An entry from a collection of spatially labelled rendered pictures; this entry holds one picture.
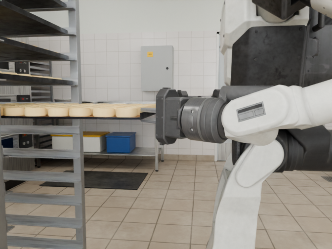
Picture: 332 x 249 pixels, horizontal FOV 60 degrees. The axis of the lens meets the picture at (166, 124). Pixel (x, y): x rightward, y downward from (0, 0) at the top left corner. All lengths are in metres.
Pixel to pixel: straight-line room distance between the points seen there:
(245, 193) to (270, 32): 0.39
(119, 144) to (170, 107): 3.73
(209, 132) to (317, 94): 0.18
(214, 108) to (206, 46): 4.27
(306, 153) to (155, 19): 4.31
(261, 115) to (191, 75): 4.28
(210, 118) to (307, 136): 0.34
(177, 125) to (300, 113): 0.24
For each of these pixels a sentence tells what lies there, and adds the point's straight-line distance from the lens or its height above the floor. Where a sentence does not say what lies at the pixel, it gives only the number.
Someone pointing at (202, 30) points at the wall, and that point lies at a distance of 4.83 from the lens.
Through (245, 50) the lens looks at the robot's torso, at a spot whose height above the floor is 1.20.
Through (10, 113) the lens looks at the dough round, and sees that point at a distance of 0.78.
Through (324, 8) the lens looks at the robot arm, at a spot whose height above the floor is 1.24.
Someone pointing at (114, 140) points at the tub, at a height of 0.42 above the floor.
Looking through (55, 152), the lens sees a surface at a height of 0.87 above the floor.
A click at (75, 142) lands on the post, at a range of 1.14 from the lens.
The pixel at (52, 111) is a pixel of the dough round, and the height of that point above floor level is 1.05.
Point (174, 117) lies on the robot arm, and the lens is 0.59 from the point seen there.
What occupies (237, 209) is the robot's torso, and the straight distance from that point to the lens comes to 0.82.
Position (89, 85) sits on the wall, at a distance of 5.08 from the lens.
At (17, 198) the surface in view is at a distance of 1.32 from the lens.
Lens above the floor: 1.09
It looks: 6 degrees down
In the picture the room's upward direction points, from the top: straight up
